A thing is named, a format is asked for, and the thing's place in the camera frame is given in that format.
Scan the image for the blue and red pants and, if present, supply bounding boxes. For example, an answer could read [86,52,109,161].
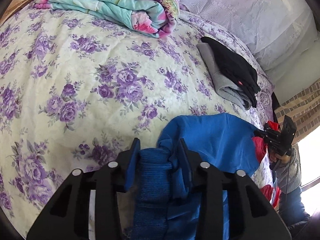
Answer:
[125,113,260,239]

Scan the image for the grey sleeved right forearm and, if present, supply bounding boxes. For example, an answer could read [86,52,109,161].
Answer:
[276,147,301,194]

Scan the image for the right hand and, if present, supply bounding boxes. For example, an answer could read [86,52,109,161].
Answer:
[268,150,291,164]

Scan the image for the beige checked curtain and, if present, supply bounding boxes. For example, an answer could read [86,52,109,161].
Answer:
[275,80,320,144]

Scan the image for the red and blue clothes pile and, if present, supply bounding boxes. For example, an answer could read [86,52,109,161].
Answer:
[260,185,281,209]

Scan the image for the folded grey pants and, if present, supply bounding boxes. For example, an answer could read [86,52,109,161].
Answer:
[197,43,252,111]

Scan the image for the folded black pants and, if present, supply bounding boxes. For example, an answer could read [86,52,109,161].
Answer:
[201,37,260,108]

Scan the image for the purple floral bed quilt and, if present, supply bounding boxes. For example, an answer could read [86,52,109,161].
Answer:
[1,5,273,238]

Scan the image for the folded teal floral blanket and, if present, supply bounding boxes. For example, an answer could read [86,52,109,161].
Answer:
[35,0,180,38]

